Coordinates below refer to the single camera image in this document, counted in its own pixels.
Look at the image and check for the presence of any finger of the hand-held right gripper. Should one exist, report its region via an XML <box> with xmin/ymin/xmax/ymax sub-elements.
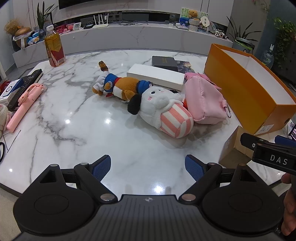
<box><xmin>240</xmin><ymin>133</ymin><xmax>270</xmax><ymax>150</ymax></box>
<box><xmin>275</xmin><ymin>135</ymin><xmax>296</xmax><ymax>149</ymax></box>

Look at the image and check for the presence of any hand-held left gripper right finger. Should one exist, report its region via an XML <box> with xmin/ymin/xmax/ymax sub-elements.
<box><xmin>178</xmin><ymin>155</ymin><xmax>270</xmax><ymax>202</ymax></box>

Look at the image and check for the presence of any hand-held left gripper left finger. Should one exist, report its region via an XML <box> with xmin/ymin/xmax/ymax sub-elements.
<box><xmin>30</xmin><ymin>155</ymin><xmax>117</xmax><ymax>202</ymax></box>

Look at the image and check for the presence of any pink fabric pouch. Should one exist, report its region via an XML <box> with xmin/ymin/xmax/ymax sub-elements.
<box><xmin>184</xmin><ymin>75</ymin><xmax>232</xmax><ymax>126</ymax></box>

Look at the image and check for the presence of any orange storage box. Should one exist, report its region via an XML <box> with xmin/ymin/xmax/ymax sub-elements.
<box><xmin>204</xmin><ymin>43</ymin><xmax>296</xmax><ymax>136</ymax></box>

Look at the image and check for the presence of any white dog plush striped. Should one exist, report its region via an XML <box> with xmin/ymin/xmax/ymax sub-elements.
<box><xmin>128</xmin><ymin>86</ymin><xmax>194</xmax><ymax>139</ymax></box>

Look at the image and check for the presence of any brown bear plush sailor suit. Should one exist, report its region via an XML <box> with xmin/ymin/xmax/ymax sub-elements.
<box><xmin>92</xmin><ymin>61</ymin><xmax>154</xmax><ymax>102</ymax></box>

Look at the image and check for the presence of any pink stick with metal rivets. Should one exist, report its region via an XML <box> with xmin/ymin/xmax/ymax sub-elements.
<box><xmin>184</xmin><ymin>72</ymin><xmax>222</xmax><ymax>91</ymax></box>

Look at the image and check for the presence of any printed picture box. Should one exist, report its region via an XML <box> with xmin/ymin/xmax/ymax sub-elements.
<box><xmin>176</xmin><ymin>60</ymin><xmax>192</xmax><ymax>73</ymax></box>

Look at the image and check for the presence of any long white box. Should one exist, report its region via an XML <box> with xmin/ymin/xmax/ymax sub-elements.
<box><xmin>126</xmin><ymin>63</ymin><xmax>185</xmax><ymax>91</ymax></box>

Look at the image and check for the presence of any black box gold print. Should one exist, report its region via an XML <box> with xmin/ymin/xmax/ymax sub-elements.
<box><xmin>151</xmin><ymin>56</ymin><xmax>182</xmax><ymax>72</ymax></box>

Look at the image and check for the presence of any person's right hand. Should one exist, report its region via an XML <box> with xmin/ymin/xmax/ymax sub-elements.
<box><xmin>281</xmin><ymin>173</ymin><xmax>296</xmax><ymax>236</ymax></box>

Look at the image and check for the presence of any black smartphone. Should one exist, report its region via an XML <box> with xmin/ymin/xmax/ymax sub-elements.
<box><xmin>287</xmin><ymin>124</ymin><xmax>296</xmax><ymax>141</ymax></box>

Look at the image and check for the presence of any small cardboard box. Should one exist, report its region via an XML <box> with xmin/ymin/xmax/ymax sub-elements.
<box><xmin>218</xmin><ymin>126</ymin><xmax>257</xmax><ymax>168</ymax></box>

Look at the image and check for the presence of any blue water jug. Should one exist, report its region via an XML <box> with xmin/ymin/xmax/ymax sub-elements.
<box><xmin>260</xmin><ymin>44</ymin><xmax>275</xmax><ymax>69</ymax></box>

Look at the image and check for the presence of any grey pedal bin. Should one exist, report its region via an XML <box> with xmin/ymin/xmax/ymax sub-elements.
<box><xmin>236</xmin><ymin>37</ymin><xmax>255</xmax><ymax>55</ymax></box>

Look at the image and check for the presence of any pink selfie stick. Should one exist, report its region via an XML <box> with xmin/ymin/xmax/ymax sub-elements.
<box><xmin>6</xmin><ymin>84</ymin><xmax>44</xmax><ymax>133</ymax></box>

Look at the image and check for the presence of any leafy green plant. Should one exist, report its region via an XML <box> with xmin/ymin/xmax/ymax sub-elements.
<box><xmin>273</xmin><ymin>17</ymin><xmax>296</xmax><ymax>67</ymax></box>

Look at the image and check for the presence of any long-leaf potted plant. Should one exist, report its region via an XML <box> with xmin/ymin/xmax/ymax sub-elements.
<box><xmin>227</xmin><ymin>16</ymin><xmax>262</xmax><ymax>44</ymax></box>

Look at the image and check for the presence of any white fluffy plush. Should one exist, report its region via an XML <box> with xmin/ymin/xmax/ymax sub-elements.
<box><xmin>0</xmin><ymin>104</ymin><xmax>12</xmax><ymax>137</ymax></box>

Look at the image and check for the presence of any black remote control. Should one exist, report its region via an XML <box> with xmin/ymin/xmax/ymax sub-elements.
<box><xmin>7</xmin><ymin>69</ymin><xmax>43</xmax><ymax>112</ymax></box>

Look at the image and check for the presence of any blue and white box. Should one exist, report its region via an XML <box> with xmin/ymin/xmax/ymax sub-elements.
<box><xmin>0</xmin><ymin>79</ymin><xmax>25</xmax><ymax>105</ymax></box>

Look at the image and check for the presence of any white round fan sign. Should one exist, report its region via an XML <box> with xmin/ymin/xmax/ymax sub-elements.
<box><xmin>200</xmin><ymin>16</ymin><xmax>212</xmax><ymax>29</ymax></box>

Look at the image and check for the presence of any amber tea bottle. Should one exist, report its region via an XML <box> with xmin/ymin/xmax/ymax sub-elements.
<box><xmin>44</xmin><ymin>25</ymin><xmax>66</xmax><ymax>67</ymax></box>

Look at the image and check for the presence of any white marble tv console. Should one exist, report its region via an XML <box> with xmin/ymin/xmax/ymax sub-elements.
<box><xmin>13</xmin><ymin>22</ymin><xmax>234</xmax><ymax>69</ymax></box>

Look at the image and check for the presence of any white router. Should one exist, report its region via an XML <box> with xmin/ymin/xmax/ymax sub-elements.
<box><xmin>92</xmin><ymin>13</ymin><xmax>109</xmax><ymax>29</ymax></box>

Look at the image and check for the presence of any green plant in vase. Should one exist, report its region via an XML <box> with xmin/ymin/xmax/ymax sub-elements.
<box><xmin>35</xmin><ymin>1</ymin><xmax>56</xmax><ymax>41</ymax></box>

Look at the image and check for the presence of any dried flower decoration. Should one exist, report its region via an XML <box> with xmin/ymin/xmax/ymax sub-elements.
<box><xmin>4</xmin><ymin>20</ymin><xmax>31</xmax><ymax>50</ymax></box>

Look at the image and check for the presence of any black television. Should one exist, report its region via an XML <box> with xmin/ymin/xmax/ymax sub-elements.
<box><xmin>58</xmin><ymin>0</ymin><xmax>185</xmax><ymax>10</ymax></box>

